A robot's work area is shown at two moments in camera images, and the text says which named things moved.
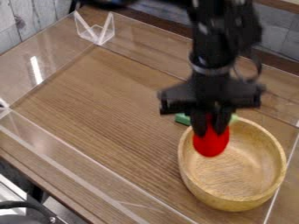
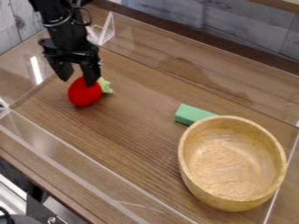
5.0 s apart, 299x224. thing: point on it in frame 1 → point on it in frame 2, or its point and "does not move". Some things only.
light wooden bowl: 242,179 does not move
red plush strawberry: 212,143 → 83,94
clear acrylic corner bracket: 98,33 does not move
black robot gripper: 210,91 → 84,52
